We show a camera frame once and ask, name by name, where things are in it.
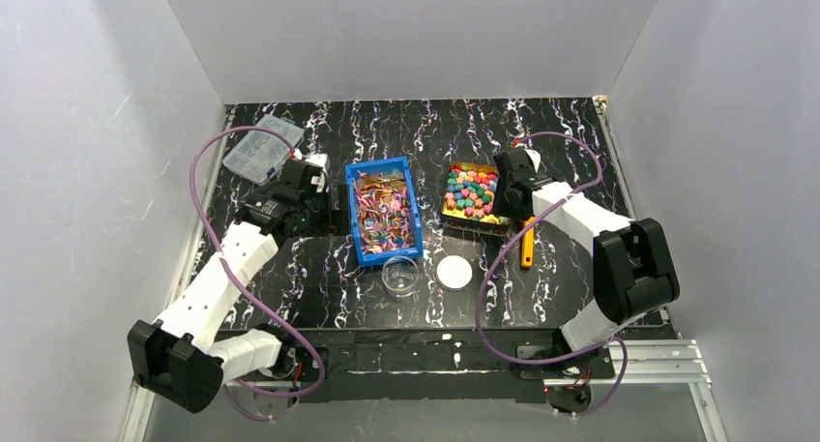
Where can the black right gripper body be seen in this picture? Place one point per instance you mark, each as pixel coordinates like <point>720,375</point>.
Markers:
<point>503,200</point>

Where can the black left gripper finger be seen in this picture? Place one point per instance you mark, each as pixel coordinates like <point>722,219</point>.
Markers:
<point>339,195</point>
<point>339,223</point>

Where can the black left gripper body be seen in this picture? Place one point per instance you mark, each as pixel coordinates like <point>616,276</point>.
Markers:
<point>335,205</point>

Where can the blue plastic candy bin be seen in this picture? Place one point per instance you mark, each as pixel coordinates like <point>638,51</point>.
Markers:
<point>384,215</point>

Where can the yellow plastic scoop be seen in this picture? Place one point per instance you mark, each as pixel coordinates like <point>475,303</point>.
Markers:
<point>527,249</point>

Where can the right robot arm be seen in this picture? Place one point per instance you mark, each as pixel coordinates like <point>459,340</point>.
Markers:
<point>633,271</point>

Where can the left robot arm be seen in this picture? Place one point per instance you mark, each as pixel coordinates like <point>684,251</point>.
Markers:
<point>177,356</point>

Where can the dark tin of star candies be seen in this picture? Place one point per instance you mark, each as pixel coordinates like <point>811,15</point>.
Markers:
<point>469,199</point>

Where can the clear compartment organizer box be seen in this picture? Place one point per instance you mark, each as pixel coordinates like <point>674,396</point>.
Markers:
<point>258,156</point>

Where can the clear round plastic jar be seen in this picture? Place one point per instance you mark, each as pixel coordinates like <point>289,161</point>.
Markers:
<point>400,276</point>

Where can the white round jar lid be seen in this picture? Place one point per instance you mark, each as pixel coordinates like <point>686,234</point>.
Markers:
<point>454,272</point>

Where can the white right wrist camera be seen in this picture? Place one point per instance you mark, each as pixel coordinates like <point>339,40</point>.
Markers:
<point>534,157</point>

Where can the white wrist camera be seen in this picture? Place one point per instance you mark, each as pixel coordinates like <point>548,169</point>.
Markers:
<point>319,177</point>
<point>534,157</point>

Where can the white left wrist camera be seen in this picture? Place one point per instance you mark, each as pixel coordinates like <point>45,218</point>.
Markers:
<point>319,177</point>

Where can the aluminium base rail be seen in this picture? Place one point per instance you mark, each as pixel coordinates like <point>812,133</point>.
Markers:
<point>650,361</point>

